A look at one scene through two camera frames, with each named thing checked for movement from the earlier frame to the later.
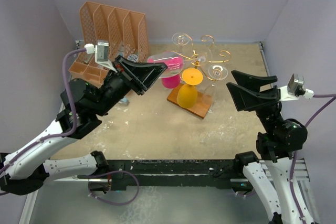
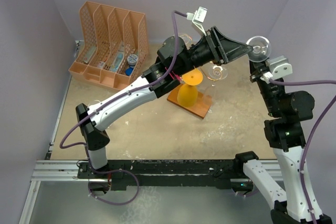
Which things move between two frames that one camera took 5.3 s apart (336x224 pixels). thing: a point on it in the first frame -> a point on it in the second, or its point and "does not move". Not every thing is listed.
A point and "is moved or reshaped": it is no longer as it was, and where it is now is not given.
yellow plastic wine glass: [187, 94] does not move
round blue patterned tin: [132, 57] does not move
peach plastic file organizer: [126, 31] does not move
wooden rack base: [202, 106] does not move
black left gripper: [138, 76] -> [225, 50]
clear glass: [108, 124] is moved or reshaped
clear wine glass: [174, 62] is moved or reshaped
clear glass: [216, 73] does not move
